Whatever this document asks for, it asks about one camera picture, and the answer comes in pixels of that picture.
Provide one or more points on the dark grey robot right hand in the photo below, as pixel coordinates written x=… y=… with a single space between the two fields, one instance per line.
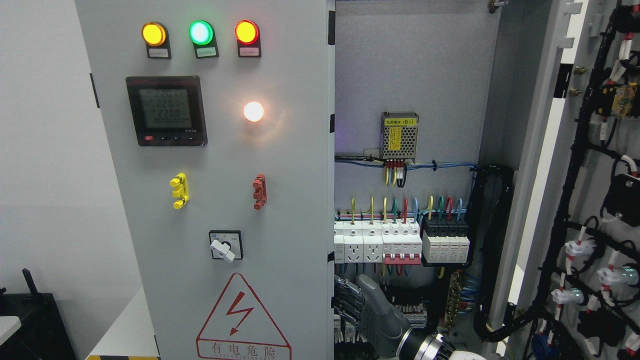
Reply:
x=364 y=305

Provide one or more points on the grey cabinet door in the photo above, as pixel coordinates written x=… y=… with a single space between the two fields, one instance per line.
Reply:
x=286 y=243
x=580 y=219

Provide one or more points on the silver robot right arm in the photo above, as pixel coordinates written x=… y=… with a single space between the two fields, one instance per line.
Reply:
x=418 y=344

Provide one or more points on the lower white relay row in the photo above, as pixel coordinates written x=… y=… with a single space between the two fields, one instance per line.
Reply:
x=346 y=333

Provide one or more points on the white socket module row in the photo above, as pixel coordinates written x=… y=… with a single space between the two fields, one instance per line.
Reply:
x=360 y=242

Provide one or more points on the brass right terminal bar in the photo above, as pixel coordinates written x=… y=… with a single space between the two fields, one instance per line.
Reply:
x=453 y=300

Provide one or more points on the black white surge protector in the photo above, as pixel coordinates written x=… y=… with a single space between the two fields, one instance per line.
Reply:
x=444 y=242

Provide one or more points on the red electric hazard sign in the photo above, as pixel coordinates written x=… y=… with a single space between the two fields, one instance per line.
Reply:
x=240 y=328

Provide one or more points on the metal mesh power supply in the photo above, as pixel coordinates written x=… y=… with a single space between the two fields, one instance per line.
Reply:
x=399 y=135

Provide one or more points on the white glowing indicator lamp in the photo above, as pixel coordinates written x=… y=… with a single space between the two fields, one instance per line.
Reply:
x=253 y=111

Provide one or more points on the black digital power meter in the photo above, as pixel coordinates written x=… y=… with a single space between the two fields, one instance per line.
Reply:
x=167 y=110

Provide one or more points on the red indicator lamp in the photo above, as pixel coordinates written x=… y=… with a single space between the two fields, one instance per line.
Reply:
x=248 y=39

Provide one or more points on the green indicator lamp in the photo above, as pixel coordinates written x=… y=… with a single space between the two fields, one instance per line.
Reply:
x=204 y=40

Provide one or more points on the black box at left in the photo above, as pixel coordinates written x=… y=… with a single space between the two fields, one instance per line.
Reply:
x=41 y=334

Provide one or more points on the yellow indicator lamp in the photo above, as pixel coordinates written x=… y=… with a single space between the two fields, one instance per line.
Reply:
x=157 y=41

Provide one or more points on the red handled circuit breaker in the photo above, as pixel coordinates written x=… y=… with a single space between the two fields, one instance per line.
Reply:
x=401 y=243

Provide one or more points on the white rotary selector switch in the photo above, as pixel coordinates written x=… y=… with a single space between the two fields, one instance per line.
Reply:
x=226 y=245

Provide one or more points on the red terminal post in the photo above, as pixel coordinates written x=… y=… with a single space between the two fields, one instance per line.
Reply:
x=259 y=194

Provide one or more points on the yellow terminal post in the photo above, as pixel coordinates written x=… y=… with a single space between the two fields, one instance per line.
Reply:
x=180 y=190

